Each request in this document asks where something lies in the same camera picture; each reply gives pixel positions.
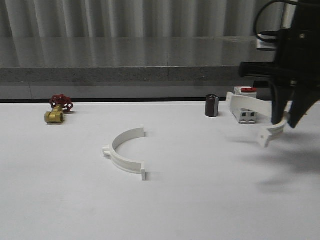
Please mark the white circuit breaker red switch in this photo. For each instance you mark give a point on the white circuit breaker red switch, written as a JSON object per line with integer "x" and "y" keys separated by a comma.
{"x": 242, "y": 115}

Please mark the grey stone counter ledge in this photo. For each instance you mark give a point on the grey stone counter ledge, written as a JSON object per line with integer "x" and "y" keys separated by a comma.
{"x": 86, "y": 68}

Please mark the white half pipe clamp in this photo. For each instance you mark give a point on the white half pipe clamp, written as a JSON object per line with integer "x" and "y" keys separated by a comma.
{"x": 126, "y": 161}

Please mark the grey pleated curtain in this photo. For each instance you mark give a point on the grey pleated curtain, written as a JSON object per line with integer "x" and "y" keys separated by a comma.
{"x": 138, "y": 18}

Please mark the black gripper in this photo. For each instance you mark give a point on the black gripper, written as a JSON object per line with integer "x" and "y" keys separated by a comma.
{"x": 296, "y": 62}

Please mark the brass valve red handwheel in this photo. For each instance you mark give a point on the brass valve red handwheel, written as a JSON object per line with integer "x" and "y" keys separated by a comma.
{"x": 60, "y": 104}

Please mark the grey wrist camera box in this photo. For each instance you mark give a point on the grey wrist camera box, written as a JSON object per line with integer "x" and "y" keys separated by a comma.
{"x": 267, "y": 41}

